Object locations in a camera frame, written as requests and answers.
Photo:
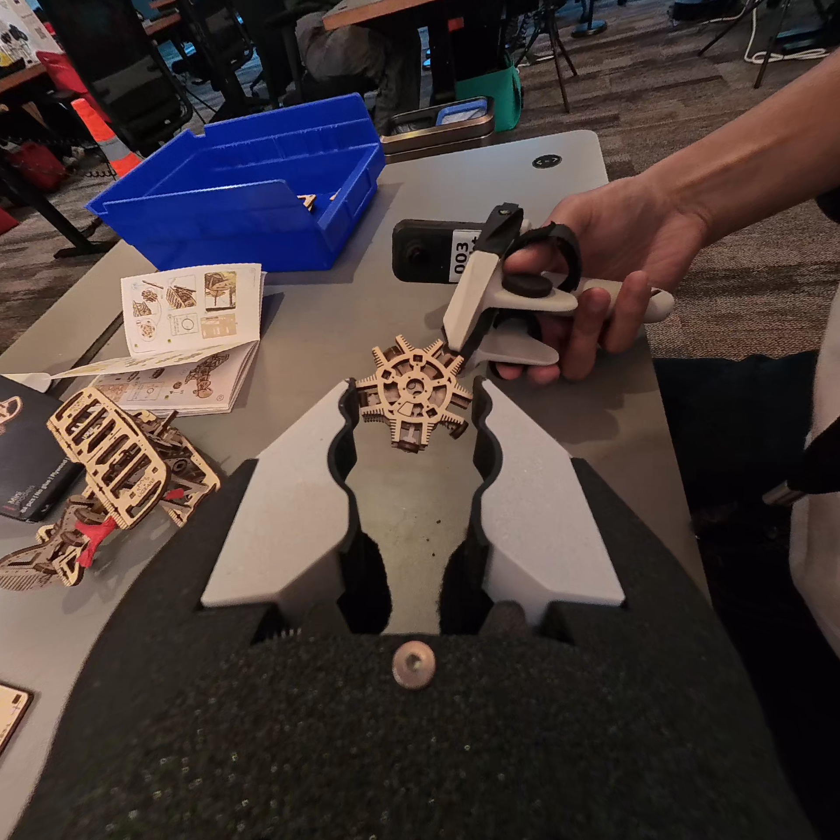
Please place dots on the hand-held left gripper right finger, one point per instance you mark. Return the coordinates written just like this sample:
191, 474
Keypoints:
551, 525

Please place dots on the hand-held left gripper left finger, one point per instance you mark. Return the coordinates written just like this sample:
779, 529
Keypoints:
275, 525

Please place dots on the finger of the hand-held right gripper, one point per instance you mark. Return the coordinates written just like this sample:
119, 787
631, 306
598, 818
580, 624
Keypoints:
518, 348
476, 295

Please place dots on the wooden radial engine model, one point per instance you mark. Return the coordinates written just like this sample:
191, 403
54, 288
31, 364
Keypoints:
387, 387

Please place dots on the grey desk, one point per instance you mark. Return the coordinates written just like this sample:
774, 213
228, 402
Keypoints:
315, 315

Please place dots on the black oval desk button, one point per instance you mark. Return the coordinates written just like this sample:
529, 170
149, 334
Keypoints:
548, 161

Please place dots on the person's right hand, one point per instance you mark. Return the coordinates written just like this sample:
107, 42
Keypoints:
630, 229

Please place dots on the black waste bin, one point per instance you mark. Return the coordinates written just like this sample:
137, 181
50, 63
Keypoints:
433, 131

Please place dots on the small wooden part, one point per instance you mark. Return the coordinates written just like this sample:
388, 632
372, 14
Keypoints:
307, 202

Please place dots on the green bag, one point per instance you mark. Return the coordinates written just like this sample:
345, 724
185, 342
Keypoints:
499, 92

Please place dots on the wooden biplane model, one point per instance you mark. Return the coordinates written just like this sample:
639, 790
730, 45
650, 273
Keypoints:
105, 446

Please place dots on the blue plastic bin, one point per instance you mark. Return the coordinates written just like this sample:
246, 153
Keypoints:
229, 223

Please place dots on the person's dark jeans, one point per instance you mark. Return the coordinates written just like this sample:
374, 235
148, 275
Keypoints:
735, 426

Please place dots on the instruction booklet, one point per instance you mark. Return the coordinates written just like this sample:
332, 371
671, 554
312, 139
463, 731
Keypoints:
190, 302

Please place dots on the black tripod stand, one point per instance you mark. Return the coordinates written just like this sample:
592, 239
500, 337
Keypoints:
774, 39
554, 46

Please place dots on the black cardboard box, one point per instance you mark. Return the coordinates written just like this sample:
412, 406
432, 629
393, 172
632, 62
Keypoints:
26, 453

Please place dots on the wooden part sheet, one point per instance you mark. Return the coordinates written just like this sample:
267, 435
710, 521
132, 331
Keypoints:
10, 715

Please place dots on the orange traffic cone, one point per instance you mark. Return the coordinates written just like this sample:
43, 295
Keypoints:
105, 138

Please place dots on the black office chair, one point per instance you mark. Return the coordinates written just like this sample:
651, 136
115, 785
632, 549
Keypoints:
124, 72

